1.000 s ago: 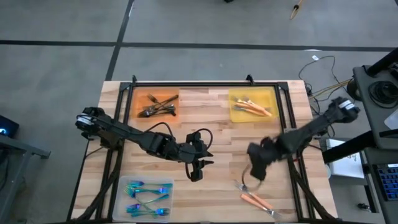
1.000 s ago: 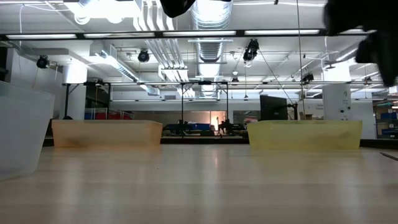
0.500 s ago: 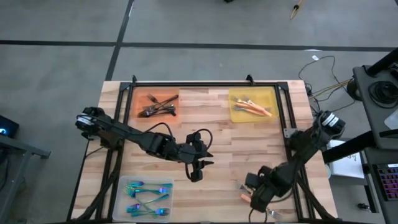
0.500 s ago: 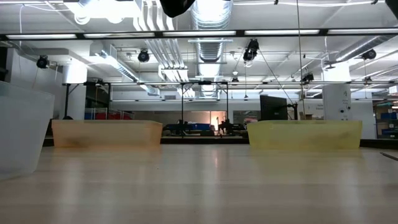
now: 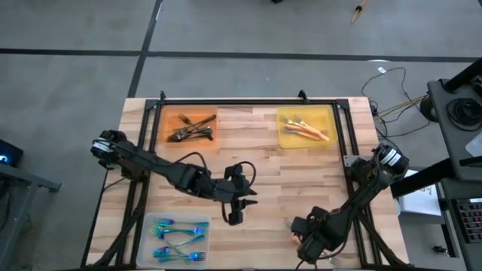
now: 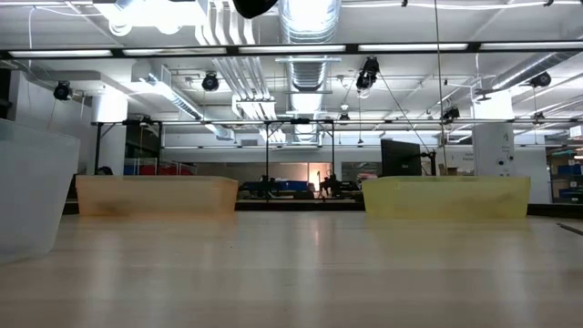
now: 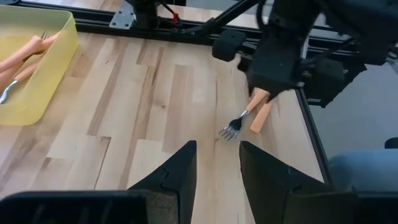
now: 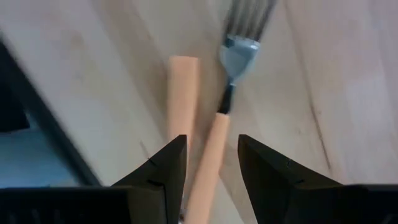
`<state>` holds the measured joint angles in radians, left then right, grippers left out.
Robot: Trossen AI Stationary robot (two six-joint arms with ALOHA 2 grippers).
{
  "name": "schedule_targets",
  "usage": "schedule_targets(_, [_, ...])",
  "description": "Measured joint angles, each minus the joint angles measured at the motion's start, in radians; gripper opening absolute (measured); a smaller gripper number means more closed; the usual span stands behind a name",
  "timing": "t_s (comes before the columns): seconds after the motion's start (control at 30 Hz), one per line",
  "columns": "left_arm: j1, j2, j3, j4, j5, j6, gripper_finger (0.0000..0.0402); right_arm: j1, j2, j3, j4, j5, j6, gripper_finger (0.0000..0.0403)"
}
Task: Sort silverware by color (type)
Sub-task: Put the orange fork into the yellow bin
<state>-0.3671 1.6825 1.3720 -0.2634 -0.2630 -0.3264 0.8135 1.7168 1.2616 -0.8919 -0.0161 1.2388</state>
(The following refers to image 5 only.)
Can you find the orange translucent plastic bin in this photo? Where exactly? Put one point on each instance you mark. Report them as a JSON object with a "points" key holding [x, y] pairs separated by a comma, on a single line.
{"points": [[165, 113]]}

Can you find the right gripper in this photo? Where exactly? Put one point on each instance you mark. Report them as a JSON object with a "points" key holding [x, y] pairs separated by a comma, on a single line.
{"points": [[324, 235]]}

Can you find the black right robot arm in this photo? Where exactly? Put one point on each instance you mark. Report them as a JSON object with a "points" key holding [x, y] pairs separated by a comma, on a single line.
{"points": [[359, 193]]}

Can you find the clear plastic bin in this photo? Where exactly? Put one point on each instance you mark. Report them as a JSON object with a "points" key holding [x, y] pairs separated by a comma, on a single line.
{"points": [[145, 226]]}

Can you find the silver metal bracket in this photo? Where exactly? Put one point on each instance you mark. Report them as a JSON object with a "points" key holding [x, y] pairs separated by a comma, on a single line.
{"points": [[349, 160]]}

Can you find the black device with blue light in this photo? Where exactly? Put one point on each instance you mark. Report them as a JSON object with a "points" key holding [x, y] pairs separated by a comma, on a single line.
{"points": [[11, 150]]}

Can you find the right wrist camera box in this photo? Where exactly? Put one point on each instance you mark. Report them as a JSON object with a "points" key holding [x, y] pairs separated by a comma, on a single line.
{"points": [[299, 225]]}

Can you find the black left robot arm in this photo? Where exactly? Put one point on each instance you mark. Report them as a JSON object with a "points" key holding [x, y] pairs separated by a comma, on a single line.
{"points": [[158, 168]]}

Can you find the black aluminium table frame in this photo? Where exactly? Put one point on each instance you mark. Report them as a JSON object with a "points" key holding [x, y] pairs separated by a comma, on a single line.
{"points": [[244, 102]]}

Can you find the black keyboard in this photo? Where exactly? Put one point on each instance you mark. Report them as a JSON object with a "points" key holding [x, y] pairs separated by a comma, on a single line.
{"points": [[470, 220]]}

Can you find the grey side table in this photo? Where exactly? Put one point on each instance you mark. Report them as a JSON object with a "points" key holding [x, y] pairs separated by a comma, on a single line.
{"points": [[22, 177]]}

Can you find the grey equipment cart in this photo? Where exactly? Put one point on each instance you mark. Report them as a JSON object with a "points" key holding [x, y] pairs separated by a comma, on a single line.
{"points": [[444, 143]]}

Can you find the white box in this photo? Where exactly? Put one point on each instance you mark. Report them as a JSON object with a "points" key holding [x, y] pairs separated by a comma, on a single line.
{"points": [[421, 205]]}

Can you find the white floor tag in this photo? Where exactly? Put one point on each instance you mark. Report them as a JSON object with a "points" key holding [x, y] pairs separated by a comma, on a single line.
{"points": [[382, 70]]}

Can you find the yellow translucent plastic bin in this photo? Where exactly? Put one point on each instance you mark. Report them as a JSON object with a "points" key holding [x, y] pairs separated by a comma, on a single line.
{"points": [[327, 113]]}

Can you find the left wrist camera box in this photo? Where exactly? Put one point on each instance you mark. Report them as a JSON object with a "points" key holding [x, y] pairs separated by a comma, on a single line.
{"points": [[235, 217]]}

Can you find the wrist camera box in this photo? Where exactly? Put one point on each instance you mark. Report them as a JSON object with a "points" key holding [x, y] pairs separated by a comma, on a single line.
{"points": [[299, 225], [235, 217]]}

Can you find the wooden stick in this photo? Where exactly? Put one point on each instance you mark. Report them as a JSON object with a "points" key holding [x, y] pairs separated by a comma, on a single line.
{"points": [[357, 15]]}

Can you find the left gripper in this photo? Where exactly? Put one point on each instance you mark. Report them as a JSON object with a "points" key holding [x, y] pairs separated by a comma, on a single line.
{"points": [[226, 190]]}

